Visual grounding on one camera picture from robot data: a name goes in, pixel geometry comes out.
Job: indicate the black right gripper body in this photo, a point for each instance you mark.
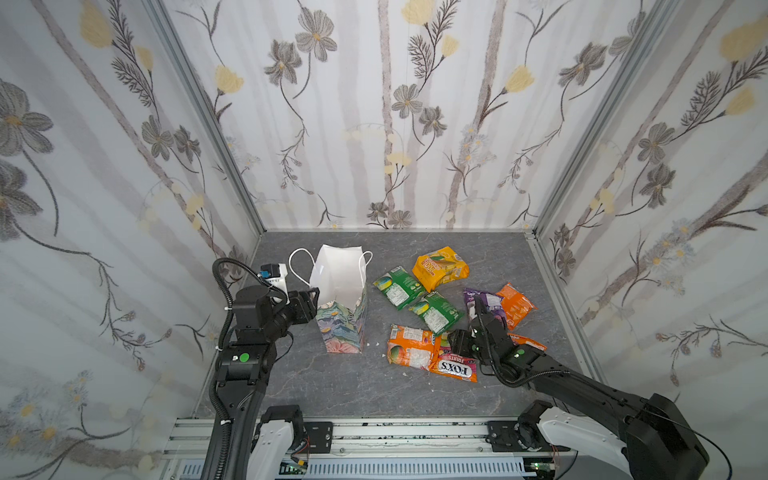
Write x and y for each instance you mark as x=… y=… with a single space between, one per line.
x=466 y=342

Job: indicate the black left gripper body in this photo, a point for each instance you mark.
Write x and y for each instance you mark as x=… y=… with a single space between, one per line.
x=303 y=306

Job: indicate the purple snack packet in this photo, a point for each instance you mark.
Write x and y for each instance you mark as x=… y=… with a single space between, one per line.
x=492 y=302

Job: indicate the Fox's fruit candy bag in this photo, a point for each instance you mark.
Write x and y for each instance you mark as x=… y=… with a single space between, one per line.
x=448 y=364

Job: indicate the floral white paper bag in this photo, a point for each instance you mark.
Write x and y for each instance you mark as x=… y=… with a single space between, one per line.
x=340 y=275

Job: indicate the green snack packet front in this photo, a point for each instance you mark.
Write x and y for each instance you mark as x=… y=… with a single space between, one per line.
x=437 y=312

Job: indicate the green snack packet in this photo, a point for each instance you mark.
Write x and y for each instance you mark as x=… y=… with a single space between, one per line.
x=400 y=287
x=437 y=312

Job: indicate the orange fruit snack packet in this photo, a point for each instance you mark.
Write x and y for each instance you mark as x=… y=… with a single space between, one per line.
x=410 y=347

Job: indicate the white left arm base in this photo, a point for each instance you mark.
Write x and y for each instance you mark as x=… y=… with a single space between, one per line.
x=281 y=431

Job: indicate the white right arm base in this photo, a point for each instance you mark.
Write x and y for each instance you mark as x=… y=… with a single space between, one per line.
x=545 y=424

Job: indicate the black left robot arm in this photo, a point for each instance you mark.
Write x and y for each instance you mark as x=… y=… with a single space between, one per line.
x=244 y=444

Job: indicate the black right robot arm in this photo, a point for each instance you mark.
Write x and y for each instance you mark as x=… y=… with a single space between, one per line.
x=647 y=438

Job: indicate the yellow candy bag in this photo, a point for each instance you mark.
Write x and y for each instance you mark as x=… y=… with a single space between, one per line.
x=440 y=267

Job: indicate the small orange snack packet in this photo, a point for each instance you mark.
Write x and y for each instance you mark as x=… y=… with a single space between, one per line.
x=522 y=340

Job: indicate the orange chips packet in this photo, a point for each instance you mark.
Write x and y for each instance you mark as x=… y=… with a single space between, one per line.
x=516 y=305

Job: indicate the green snack packet rear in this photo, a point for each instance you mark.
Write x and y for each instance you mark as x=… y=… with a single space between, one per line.
x=400 y=287

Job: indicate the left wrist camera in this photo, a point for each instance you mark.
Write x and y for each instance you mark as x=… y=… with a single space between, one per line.
x=276 y=275

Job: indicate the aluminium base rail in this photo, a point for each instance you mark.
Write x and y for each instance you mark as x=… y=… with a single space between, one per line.
x=420 y=448

